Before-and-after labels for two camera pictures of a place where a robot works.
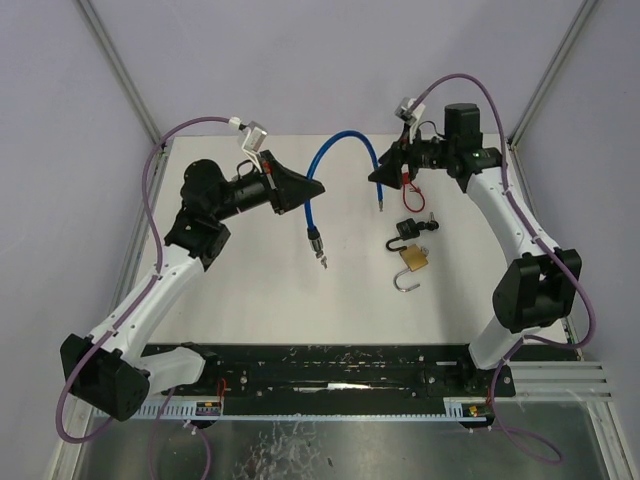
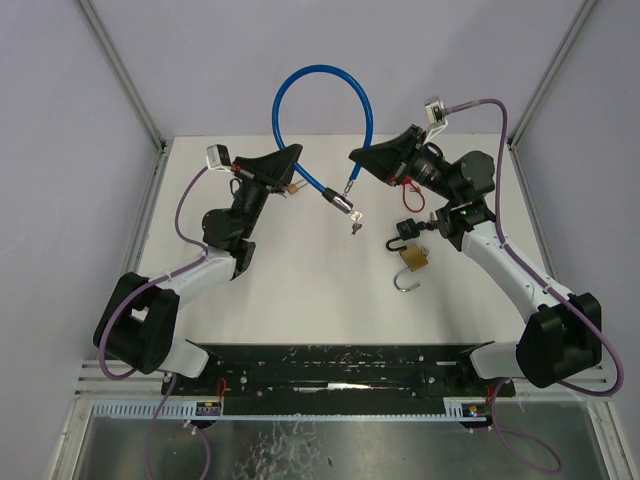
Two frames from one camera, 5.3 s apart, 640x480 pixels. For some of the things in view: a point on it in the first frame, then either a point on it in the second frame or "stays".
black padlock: (407, 229) stays
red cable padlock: (405, 182) stays
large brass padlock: (414, 259) stays
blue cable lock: (312, 231) -> (338, 202)
